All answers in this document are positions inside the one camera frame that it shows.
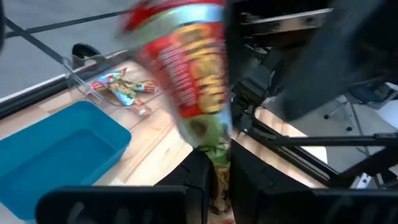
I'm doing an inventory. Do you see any blue plastic bin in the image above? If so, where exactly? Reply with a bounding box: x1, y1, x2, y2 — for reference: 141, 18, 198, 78
0, 100, 133, 222

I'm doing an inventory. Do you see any blue red chocolate chip bar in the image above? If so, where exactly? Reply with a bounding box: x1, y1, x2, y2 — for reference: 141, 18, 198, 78
108, 79, 154, 116

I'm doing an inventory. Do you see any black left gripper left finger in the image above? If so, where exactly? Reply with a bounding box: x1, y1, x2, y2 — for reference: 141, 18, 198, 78
35, 148, 217, 224

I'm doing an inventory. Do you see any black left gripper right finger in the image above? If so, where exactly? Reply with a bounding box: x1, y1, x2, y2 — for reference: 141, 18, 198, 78
229, 139, 398, 224

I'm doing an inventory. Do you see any clear plastic bin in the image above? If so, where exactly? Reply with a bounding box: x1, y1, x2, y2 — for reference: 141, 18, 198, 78
62, 55, 167, 118

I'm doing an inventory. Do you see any black frame bar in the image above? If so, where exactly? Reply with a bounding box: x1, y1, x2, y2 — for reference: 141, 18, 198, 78
231, 93, 340, 187
248, 123, 398, 149

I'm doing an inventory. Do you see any black curved floor object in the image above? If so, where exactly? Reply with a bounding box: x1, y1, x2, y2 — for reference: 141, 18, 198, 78
71, 42, 105, 70

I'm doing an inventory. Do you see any green red chocolate chip bar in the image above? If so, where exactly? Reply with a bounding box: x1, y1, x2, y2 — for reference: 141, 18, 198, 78
117, 0, 233, 215

